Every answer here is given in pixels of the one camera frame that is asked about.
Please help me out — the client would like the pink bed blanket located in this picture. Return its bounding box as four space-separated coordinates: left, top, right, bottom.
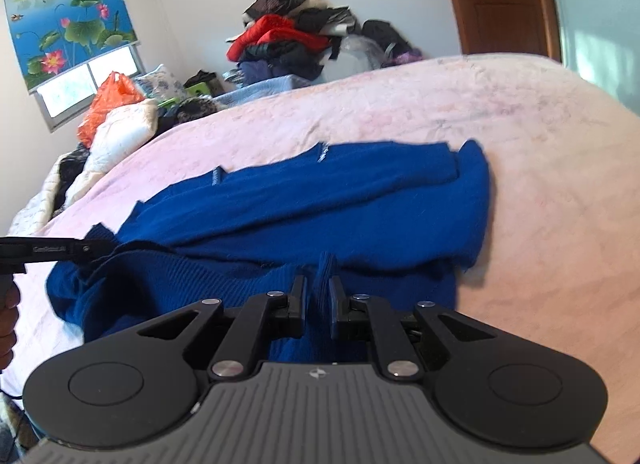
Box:
0 54 640 464

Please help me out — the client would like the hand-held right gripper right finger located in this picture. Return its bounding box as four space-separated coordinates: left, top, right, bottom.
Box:
327 276 501 380

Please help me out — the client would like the light blue blanket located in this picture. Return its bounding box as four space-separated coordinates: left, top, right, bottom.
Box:
215 74 313 105

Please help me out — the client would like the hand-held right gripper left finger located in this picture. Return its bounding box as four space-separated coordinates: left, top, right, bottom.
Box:
135 274 308 382

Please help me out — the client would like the frosted glass wardrobe door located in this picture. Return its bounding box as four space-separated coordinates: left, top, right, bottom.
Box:
542 0 640 117

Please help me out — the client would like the lotus print roller blind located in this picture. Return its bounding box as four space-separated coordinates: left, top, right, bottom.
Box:
2 0 138 94

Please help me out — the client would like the pile of clothes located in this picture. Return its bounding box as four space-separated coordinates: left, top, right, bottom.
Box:
226 0 358 82

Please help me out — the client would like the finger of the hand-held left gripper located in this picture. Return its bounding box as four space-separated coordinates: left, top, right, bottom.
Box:
0 238 115 265

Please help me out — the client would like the person's left hand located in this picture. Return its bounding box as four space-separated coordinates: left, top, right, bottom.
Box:
0 284 22 371

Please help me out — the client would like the blue beaded sweater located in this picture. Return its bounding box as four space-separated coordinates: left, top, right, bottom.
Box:
46 140 493 366

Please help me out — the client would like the white patterned quilt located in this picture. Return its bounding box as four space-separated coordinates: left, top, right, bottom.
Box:
7 144 91 237

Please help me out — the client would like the white quilted jacket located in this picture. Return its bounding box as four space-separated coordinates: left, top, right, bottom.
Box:
65 98 160 207

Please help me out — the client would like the clear plastic bag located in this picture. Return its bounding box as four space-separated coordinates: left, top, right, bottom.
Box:
330 34 386 72

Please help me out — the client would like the black bag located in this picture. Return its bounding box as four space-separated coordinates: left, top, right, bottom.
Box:
361 20 413 59

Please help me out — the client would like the floral pillow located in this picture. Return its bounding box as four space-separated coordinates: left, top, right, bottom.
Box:
134 64 188 104

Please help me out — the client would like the window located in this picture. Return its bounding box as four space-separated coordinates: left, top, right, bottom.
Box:
34 44 146 133

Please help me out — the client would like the orange plastic bag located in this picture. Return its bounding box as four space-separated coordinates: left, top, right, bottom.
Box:
77 72 146 147

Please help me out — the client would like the purple bag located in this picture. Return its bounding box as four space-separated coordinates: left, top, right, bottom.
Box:
382 51 423 67

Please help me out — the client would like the dark patterned cloth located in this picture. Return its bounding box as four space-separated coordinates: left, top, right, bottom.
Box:
159 96 223 129

